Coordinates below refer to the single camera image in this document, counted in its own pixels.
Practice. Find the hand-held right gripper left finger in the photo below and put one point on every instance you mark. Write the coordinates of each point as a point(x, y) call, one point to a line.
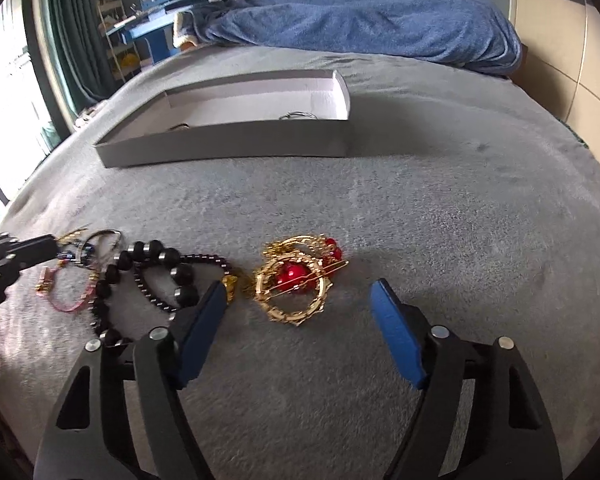
point(202, 330)

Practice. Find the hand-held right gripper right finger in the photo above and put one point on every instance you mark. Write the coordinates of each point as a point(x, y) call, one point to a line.
point(397, 335)

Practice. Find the gold red hair ornament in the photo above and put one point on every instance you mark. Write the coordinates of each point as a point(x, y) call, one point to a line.
point(292, 275)

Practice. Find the grey cardboard box tray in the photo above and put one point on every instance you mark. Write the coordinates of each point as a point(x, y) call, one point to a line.
point(230, 140)

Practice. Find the dark thin bangle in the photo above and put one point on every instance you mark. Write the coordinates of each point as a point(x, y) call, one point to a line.
point(180, 126)

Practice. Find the dark blue bangle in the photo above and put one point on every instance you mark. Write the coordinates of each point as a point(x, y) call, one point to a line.
point(300, 113)

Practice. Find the window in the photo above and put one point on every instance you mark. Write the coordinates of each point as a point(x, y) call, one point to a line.
point(10, 100)

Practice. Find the yellow item on cart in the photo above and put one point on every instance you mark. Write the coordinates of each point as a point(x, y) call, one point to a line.
point(128, 63)

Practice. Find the teal curtain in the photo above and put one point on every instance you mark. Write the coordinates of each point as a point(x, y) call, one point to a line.
point(72, 35)

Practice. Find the white rack cart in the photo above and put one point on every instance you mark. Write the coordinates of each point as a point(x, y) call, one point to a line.
point(111, 25)

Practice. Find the blue desk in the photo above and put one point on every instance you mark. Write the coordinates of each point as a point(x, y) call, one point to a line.
point(155, 40)

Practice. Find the blue fleece blanket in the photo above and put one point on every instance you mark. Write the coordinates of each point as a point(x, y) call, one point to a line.
point(355, 20)

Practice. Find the beige wardrobe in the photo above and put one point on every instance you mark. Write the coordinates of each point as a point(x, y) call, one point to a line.
point(555, 35)

